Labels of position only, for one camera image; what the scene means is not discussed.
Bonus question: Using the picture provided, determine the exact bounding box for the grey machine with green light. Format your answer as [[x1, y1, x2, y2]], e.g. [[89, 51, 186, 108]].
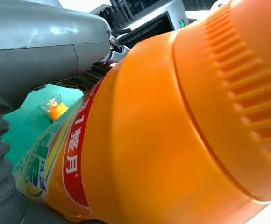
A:
[[89, 0, 222, 49]]

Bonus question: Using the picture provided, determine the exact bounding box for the green table mat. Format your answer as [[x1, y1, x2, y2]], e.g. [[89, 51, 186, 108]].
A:
[[2, 84, 85, 170]]

